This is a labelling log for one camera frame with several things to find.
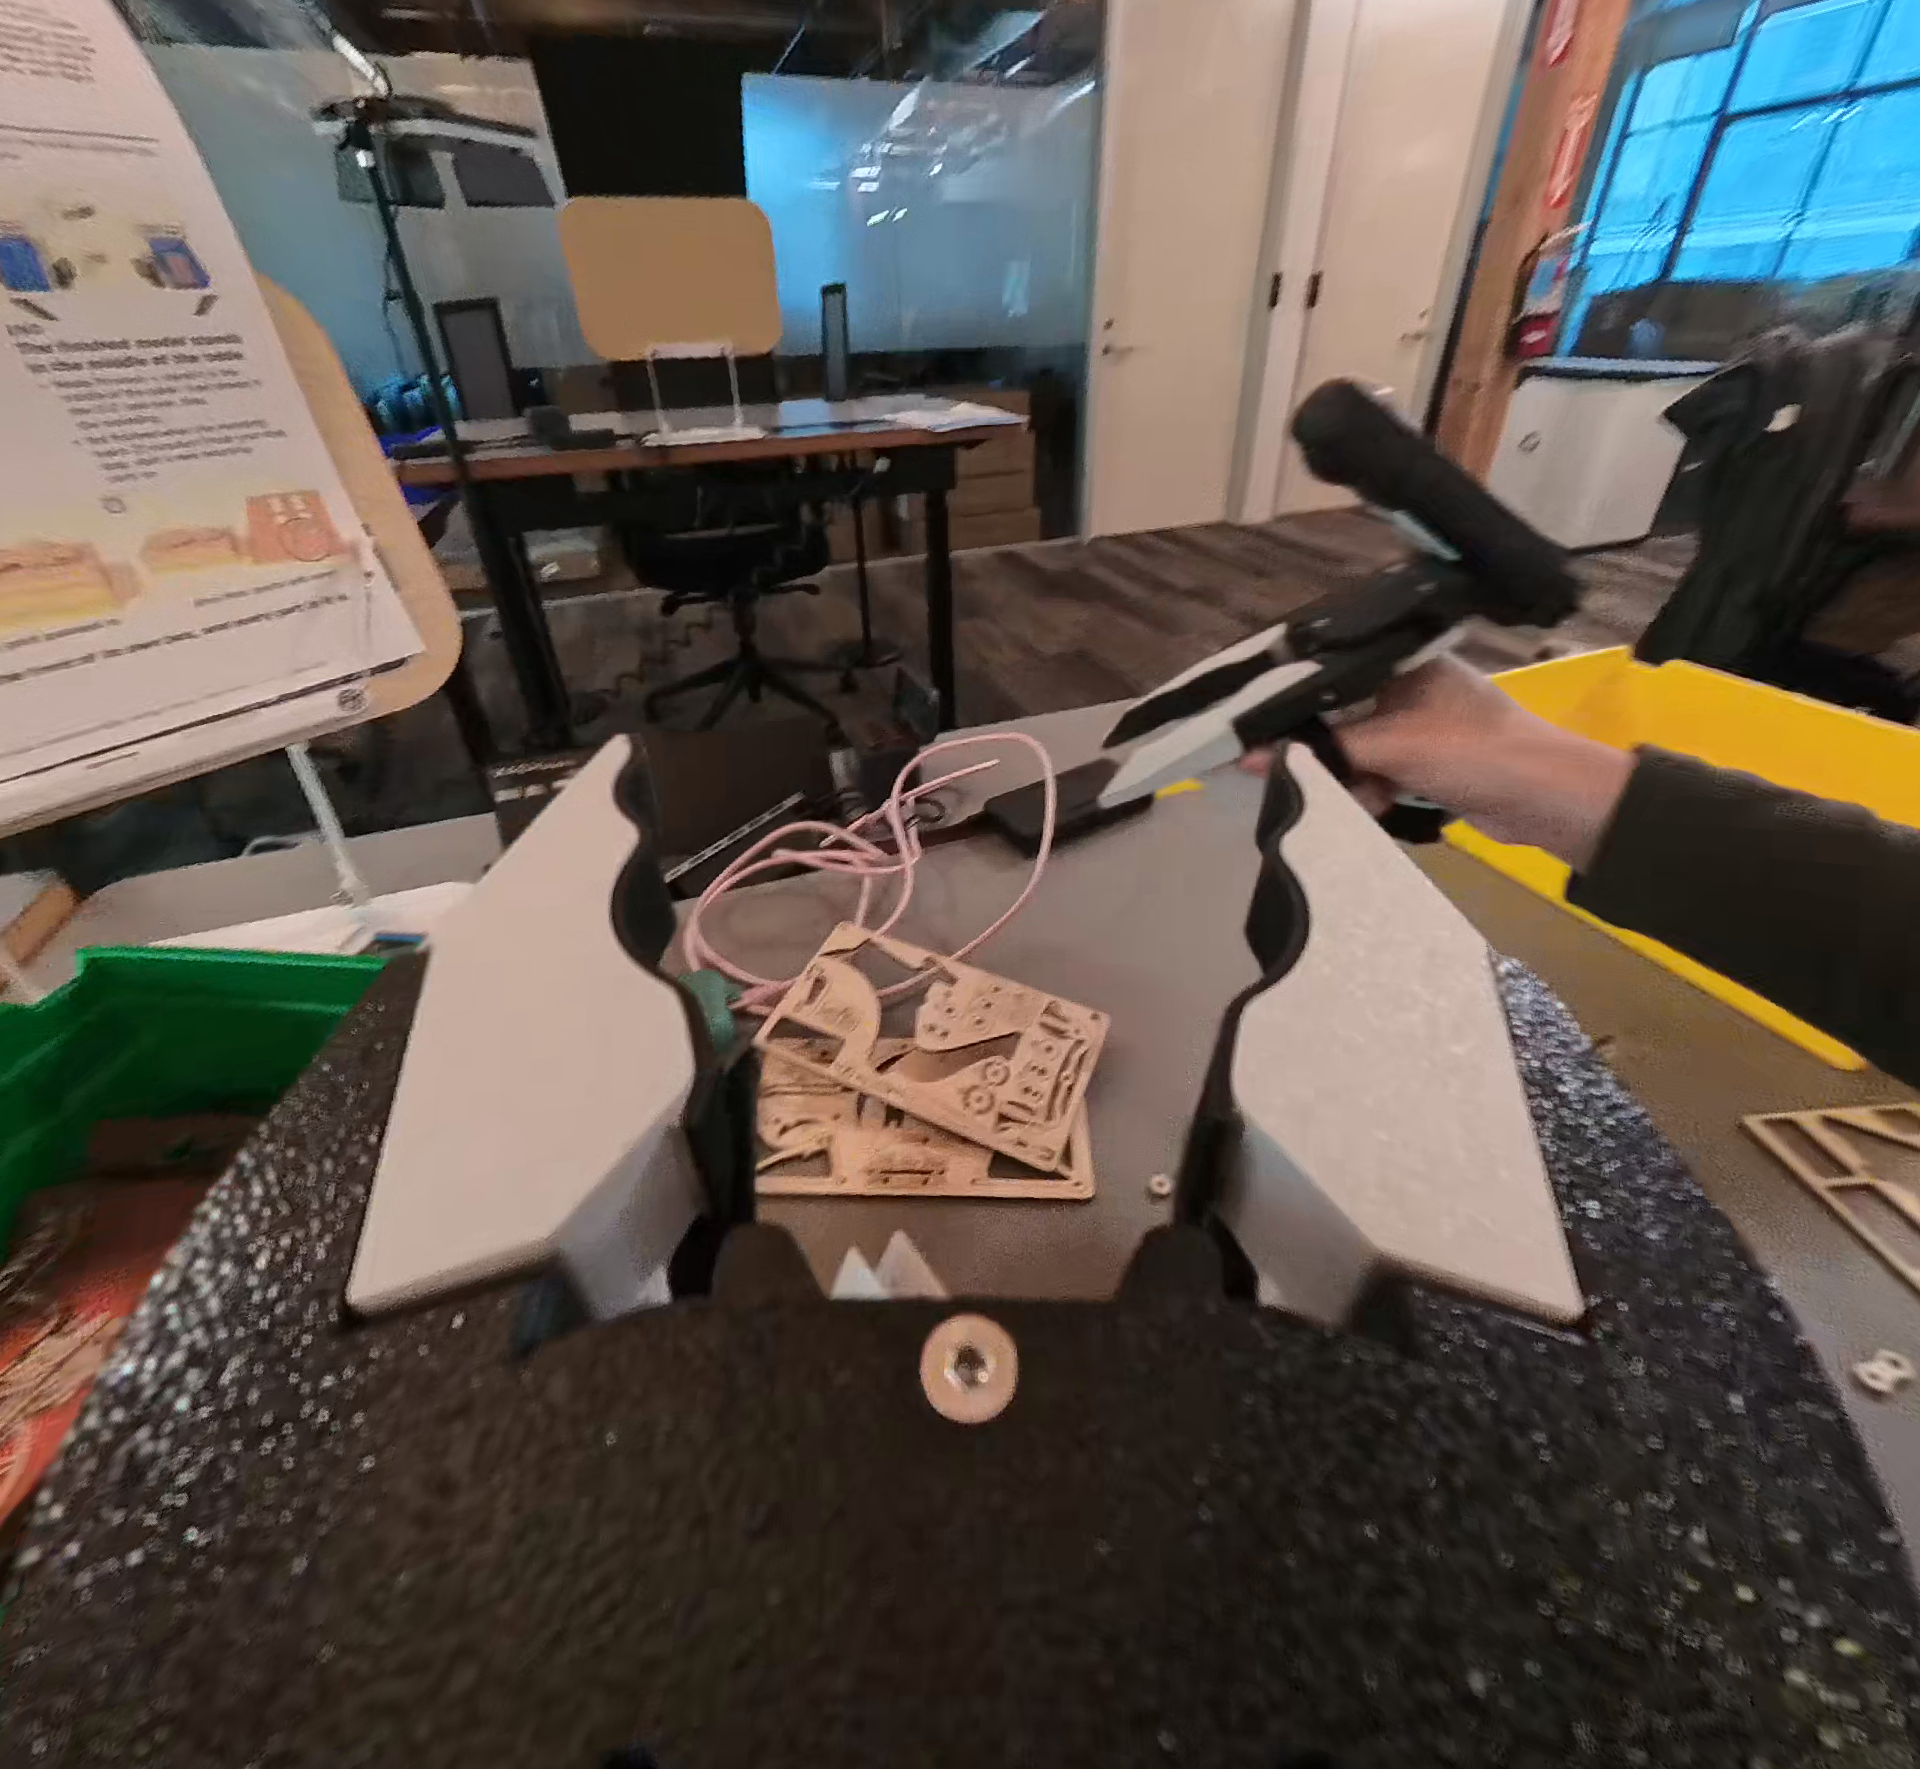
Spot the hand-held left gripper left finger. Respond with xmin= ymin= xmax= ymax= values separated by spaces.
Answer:
xmin=344 ymin=733 xmax=758 ymax=1327

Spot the person's right hand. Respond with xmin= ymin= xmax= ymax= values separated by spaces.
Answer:
xmin=1244 ymin=655 xmax=1636 ymax=873

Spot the dark monitor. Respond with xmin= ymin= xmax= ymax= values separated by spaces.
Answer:
xmin=432 ymin=297 xmax=524 ymax=420

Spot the red model kit box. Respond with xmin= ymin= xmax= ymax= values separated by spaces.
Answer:
xmin=0 ymin=1124 xmax=212 ymax=1515

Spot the black office chair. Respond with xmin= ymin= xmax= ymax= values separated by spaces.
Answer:
xmin=617 ymin=443 xmax=850 ymax=738

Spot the person's right forearm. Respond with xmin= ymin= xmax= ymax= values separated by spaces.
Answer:
xmin=1566 ymin=746 xmax=1920 ymax=1087

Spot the dark hanging jacket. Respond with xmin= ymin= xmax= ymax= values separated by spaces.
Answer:
xmin=1635 ymin=326 xmax=1920 ymax=723

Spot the white recycling cabinet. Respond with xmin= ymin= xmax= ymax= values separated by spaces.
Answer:
xmin=1485 ymin=358 xmax=1726 ymax=552

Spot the white door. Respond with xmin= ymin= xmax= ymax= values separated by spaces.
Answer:
xmin=1116 ymin=0 xmax=1322 ymax=541
xmin=1319 ymin=0 xmax=1540 ymax=518

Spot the emptied wooden parts sheet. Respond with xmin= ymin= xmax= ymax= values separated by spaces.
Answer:
xmin=1740 ymin=1101 xmax=1920 ymax=1296

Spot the blank wooden board stand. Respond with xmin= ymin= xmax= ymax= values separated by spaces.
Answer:
xmin=559 ymin=198 xmax=785 ymax=448

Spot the black camera tripod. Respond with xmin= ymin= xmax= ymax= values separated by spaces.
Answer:
xmin=312 ymin=98 xmax=503 ymax=749

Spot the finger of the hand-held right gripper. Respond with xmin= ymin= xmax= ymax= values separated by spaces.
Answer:
xmin=1108 ymin=621 xmax=1352 ymax=749
xmin=1101 ymin=684 xmax=1325 ymax=812

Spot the wooden pillar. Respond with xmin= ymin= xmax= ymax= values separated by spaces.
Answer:
xmin=1447 ymin=0 xmax=1666 ymax=479

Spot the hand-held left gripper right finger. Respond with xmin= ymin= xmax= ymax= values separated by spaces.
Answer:
xmin=1176 ymin=746 xmax=1589 ymax=1336

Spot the pink cable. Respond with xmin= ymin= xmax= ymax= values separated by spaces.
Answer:
xmin=681 ymin=730 xmax=1059 ymax=1015

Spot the large paned window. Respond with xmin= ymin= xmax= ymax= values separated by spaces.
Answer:
xmin=1559 ymin=0 xmax=1920 ymax=361

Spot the black flat case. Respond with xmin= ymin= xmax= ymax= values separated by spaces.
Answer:
xmin=982 ymin=772 xmax=1156 ymax=860

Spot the wooden office desk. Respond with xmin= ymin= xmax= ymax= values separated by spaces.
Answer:
xmin=383 ymin=396 xmax=1037 ymax=749

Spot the green plastic bin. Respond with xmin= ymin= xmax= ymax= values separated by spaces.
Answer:
xmin=0 ymin=947 xmax=394 ymax=1531

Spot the yellow plastic bin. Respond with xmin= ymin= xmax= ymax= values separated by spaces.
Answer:
xmin=1441 ymin=647 xmax=1920 ymax=1074

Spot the instruction sheet board stand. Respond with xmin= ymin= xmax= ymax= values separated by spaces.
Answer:
xmin=0 ymin=0 xmax=463 ymax=908

